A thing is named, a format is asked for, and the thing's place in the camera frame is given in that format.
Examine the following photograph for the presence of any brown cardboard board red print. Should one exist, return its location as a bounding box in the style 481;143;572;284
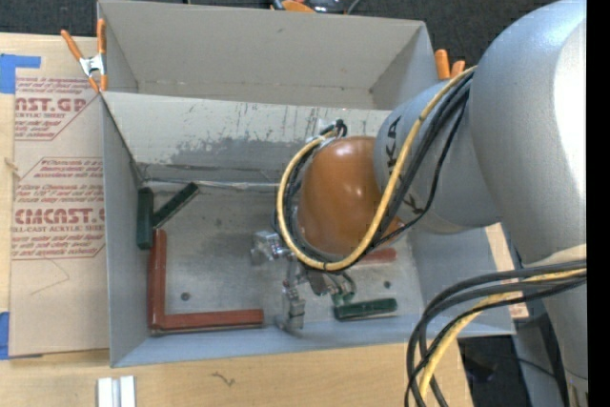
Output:
0;31;112;361

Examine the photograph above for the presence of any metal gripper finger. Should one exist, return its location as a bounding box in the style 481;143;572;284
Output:
275;286;307;336
250;230;288;267

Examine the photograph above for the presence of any grey metal bin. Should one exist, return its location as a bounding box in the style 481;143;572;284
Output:
96;0;519;369

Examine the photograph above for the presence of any dark green flat block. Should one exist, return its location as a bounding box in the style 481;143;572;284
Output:
136;186;155;251
333;297;399;322
152;181;200;230

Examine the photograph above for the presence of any red-brown flat block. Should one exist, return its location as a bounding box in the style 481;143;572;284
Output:
360;247;398;265
150;308;265;333
146;228;169;331

